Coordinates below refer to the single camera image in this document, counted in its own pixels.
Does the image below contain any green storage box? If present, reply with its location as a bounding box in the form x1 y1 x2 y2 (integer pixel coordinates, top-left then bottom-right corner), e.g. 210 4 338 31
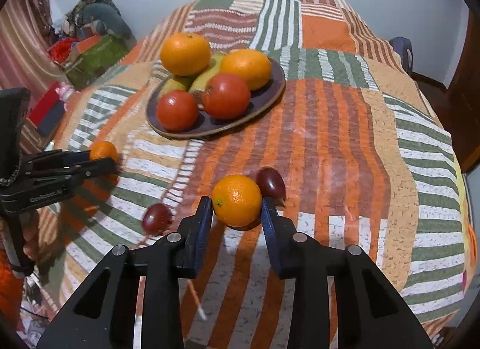
64 35 128 90

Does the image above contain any blue grey backpack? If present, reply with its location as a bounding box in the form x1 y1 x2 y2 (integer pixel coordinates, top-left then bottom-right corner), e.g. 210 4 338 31
389 36 413 76

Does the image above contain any purple ceramic plate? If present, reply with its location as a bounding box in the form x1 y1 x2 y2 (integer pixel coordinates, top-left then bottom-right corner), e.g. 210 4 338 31
146 60 286 139

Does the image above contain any grey green plush pillow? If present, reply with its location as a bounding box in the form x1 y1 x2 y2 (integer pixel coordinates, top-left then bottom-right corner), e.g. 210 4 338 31
75 3 133 39

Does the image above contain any small mandarin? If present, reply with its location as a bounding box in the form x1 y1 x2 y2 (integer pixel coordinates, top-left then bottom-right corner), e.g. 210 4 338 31
211 174 262 228
89 141 118 162

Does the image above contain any large red tomato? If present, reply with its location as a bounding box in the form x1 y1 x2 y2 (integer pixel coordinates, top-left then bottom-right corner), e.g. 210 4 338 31
202 74 251 120

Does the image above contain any pink toy figure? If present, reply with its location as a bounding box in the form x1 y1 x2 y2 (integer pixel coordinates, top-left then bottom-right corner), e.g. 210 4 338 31
55 82 76 103

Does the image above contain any striped patchwork blanket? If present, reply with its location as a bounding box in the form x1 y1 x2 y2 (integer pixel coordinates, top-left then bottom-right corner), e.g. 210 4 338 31
35 0 477 336

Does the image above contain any large orange with dimple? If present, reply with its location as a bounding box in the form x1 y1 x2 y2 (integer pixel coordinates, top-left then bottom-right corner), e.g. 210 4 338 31
160 32 211 76

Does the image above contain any large orange with sticker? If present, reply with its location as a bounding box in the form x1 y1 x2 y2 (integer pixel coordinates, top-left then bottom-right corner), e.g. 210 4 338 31
220 49 272 91

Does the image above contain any red box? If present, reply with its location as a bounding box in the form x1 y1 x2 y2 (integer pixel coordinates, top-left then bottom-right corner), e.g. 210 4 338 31
28 81 66 137

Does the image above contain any small red tomato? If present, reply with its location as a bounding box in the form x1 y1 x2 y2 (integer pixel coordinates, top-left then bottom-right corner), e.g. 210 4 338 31
156 90 199 132

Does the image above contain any dark red grape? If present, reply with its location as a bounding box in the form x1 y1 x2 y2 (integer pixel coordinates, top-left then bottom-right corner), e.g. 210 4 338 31
142 203 172 236
256 167 287 200

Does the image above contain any person left hand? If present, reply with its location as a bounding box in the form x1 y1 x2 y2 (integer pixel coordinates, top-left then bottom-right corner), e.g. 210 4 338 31
22 210 39 261

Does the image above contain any striped pink curtain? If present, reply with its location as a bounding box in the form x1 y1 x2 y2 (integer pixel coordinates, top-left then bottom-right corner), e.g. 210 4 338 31
1 0 67 154

